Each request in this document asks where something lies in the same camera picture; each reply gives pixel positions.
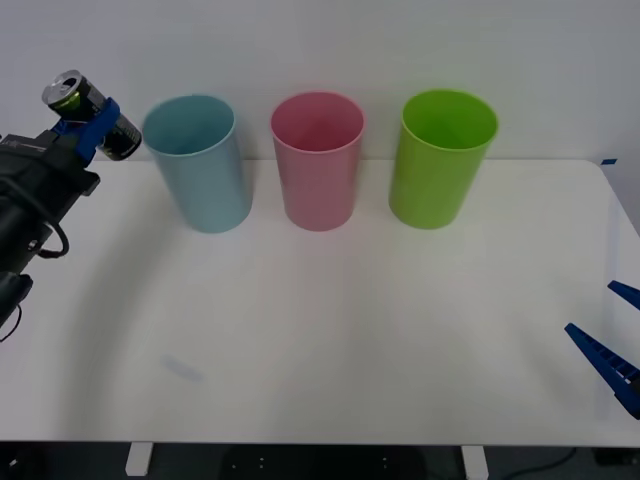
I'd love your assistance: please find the pale blue plastic bin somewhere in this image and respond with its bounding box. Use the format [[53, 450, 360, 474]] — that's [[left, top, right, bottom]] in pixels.
[[142, 93, 254, 235]]

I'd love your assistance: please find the green plastic bin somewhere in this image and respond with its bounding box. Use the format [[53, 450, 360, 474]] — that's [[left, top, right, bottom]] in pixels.
[[388, 88, 500, 231]]

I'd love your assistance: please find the black drink can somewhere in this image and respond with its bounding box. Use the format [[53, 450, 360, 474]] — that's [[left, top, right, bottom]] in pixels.
[[41, 69, 144, 162]]

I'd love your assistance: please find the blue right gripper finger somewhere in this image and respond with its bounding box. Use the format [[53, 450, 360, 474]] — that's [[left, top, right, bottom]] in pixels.
[[564, 322, 640, 420], [607, 280, 640, 313]]

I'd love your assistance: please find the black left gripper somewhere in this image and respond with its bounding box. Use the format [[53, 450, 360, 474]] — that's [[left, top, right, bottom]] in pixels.
[[19, 97, 123, 221]]

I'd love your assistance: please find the white table leg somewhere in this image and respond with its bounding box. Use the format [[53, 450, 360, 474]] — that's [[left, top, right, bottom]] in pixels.
[[124, 442, 153, 477], [460, 444, 489, 480]]

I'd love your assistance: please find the pink plastic bin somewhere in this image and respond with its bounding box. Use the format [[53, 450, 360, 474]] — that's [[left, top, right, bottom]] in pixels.
[[269, 90, 368, 233]]

